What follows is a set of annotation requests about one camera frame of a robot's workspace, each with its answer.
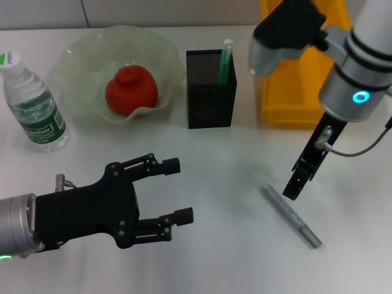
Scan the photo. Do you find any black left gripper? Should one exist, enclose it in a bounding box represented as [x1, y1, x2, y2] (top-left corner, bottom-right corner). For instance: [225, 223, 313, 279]
[34, 153, 195, 254]

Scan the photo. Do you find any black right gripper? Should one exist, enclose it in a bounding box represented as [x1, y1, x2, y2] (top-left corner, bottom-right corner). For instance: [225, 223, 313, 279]
[282, 111, 349, 202]

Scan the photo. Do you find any red-orange fruit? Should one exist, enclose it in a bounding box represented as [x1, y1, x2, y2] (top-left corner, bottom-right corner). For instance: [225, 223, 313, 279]
[105, 64, 160, 117]

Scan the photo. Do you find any mint green pen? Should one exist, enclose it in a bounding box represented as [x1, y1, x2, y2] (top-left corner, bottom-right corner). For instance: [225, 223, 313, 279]
[216, 38, 234, 86]

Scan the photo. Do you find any clear water bottle green label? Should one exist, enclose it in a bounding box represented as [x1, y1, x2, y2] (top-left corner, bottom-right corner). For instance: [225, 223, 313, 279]
[0, 50, 70, 153]

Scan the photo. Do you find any grey pen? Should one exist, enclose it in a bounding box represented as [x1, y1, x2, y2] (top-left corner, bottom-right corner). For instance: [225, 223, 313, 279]
[260, 184, 323, 250]

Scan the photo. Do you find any black mesh pen holder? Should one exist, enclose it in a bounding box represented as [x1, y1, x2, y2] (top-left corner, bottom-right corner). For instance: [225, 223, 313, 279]
[185, 48, 239, 130]

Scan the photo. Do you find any pale green glass fruit plate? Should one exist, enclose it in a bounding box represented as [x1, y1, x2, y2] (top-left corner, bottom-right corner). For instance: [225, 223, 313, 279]
[48, 25, 181, 125]

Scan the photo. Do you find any yellow plastic bin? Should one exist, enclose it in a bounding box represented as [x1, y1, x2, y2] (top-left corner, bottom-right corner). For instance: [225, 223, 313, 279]
[257, 0, 353, 130]

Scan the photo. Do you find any silver left gripper connector stub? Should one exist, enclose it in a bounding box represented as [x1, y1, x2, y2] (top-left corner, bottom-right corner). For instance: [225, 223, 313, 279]
[55, 173, 80, 191]

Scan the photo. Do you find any right gripper cable with plug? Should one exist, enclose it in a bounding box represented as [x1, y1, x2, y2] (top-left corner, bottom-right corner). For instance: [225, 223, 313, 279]
[315, 115, 392, 158]

